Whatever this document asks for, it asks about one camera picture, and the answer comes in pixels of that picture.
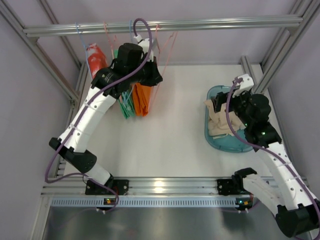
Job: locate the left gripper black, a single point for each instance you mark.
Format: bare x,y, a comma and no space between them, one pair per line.
152,74

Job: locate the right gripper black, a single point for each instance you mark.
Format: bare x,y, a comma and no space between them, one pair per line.
219,101

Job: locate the orange trousers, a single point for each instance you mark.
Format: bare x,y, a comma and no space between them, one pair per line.
141,96

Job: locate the beige trousers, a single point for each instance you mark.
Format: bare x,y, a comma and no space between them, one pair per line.
217,122

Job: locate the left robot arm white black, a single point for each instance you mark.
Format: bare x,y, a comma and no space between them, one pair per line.
135,64

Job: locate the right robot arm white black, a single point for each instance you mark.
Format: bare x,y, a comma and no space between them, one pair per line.
295,208

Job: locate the green patterned trousers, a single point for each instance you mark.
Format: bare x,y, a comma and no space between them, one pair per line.
125,112

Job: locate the light pink hanger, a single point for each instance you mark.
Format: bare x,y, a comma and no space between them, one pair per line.
110,41

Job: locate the red white trousers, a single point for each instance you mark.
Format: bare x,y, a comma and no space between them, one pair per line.
96,59

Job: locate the light blue hanger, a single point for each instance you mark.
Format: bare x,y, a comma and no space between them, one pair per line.
84,47

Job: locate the teal plastic bin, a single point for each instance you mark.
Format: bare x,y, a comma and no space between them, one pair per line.
224,142

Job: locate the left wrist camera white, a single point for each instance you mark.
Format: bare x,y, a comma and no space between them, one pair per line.
145,43

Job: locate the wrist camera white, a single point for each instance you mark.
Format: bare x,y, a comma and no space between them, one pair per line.
145,43
242,83

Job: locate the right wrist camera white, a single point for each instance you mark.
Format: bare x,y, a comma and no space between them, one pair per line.
242,83

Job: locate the aluminium hanging rail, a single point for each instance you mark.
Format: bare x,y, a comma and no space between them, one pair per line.
269,21

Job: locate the right aluminium frame post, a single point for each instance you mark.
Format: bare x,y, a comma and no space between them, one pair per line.
312,11

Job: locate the aluminium frame post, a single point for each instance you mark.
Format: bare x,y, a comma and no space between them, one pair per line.
10,16
312,11

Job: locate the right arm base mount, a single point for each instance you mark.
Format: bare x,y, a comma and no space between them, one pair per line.
228,187

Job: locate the left aluminium frame post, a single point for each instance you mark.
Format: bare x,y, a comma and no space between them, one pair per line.
10,16

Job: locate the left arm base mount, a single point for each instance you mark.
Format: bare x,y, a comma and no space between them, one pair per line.
119,186

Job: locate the slotted cable duct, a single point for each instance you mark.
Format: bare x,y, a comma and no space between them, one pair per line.
152,202

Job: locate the aluminium front rail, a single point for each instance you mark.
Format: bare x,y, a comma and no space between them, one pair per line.
141,186

